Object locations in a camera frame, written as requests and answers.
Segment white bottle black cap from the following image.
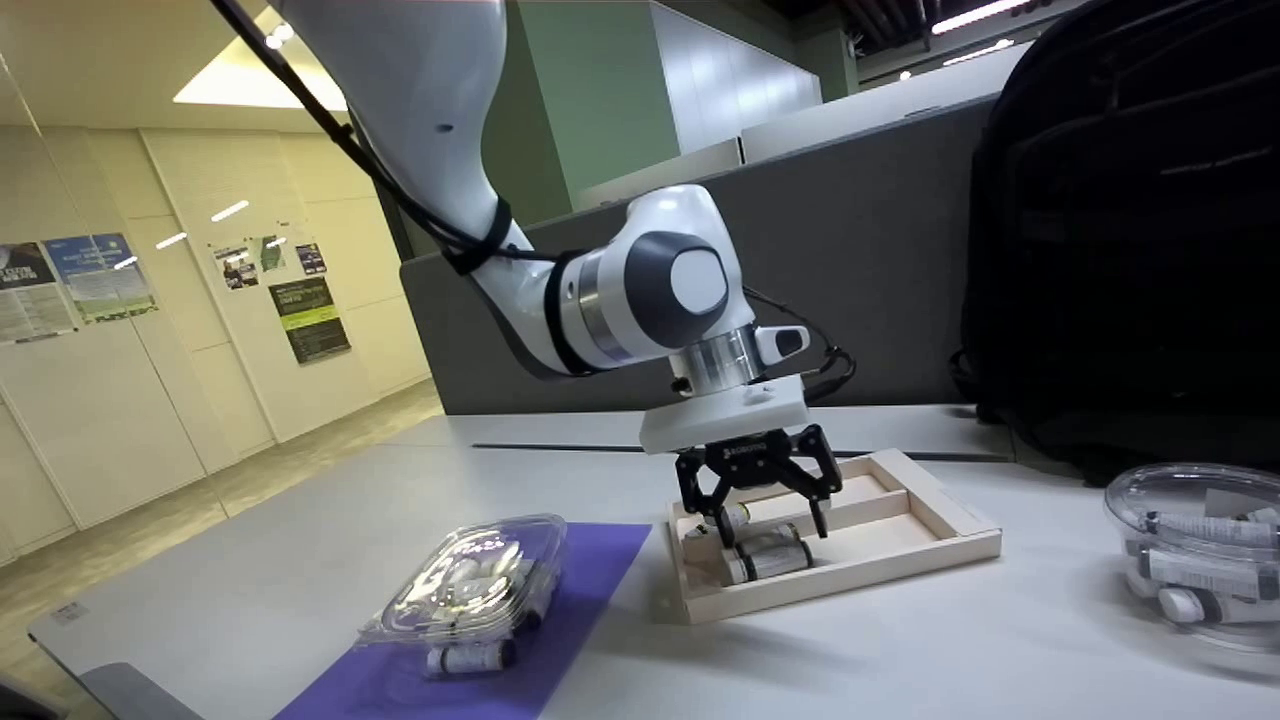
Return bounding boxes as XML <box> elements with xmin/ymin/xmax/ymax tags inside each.
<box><xmin>422</xmin><ymin>634</ymin><xmax>519</xmax><ymax>684</ymax></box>

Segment wooden tray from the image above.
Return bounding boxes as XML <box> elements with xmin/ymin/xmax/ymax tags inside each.
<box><xmin>660</xmin><ymin>442</ymin><xmax>1008</xmax><ymax>633</ymax></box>

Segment ceiling light panel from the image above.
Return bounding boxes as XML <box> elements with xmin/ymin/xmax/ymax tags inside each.
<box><xmin>169</xmin><ymin>8</ymin><xmax>351</xmax><ymax>114</ymax></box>

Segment small photo poster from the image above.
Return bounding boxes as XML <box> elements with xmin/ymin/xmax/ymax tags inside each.
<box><xmin>212</xmin><ymin>243</ymin><xmax>263</xmax><ymax>294</ymax></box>

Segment green pillar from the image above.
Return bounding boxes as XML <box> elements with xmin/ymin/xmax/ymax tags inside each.
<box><xmin>476</xmin><ymin>0</ymin><xmax>688</xmax><ymax>231</ymax></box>

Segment blue white wall poster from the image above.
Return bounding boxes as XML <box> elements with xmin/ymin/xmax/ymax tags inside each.
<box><xmin>0</xmin><ymin>239</ymin><xmax>80</xmax><ymax>347</ymax></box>

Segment purple mat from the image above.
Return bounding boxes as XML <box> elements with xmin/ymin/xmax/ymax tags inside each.
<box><xmin>270</xmin><ymin>520</ymin><xmax>657</xmax><ymax>720</ymax></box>

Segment blue green wall poster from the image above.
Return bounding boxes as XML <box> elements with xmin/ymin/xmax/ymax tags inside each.
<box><xmin>40</xmin><ymin>226</ymin><xmax>158</xmax><ymax>329</ymax></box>

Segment black green wall poster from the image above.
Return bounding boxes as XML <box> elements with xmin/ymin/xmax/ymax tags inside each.
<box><xmin>263</xmin><ymin>272</ymin><xmax>355</xmax><ymax>366</ymax></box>

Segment clear glass bowl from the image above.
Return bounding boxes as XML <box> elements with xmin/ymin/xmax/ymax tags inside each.
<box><xmin>1099</xmin><ymin>458</ymin><xmax>1280</xmax><ymax>689</ymax></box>

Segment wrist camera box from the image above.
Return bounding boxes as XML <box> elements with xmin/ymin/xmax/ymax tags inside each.
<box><xmin>749</xmin><ymin>317</ymin><xmax>814</xmax><ymax>370</ymax></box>

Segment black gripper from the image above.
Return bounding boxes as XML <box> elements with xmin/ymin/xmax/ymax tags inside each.
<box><xmin>670</xmin><ymin>425</ymin><xmax>846</xmax><ymax>587</ymax></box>

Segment white bottle in bowl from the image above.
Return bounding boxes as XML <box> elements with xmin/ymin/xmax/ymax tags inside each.
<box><xmin>1139</xmin><ymin>541</ymin><xmax>1271</xmax><ymax>607</ymax></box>

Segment black backpack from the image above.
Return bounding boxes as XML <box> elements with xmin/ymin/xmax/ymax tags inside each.
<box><xmin>953</xmin><ymin>0</ymin><xmax>1280</xmax><ymax>472</ymax></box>

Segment clear plastic bag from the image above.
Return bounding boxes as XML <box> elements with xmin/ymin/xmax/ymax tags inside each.
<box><xmin>376</xmin><ymin>511</ymin><xmax>571</xmax><ymax>656</ymax></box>

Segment grey partition wall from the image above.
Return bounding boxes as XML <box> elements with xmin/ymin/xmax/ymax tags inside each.
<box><xmin>396</xmin><ymin>118</ymin><xmax>999</xmax><ymax>418</ymax></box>

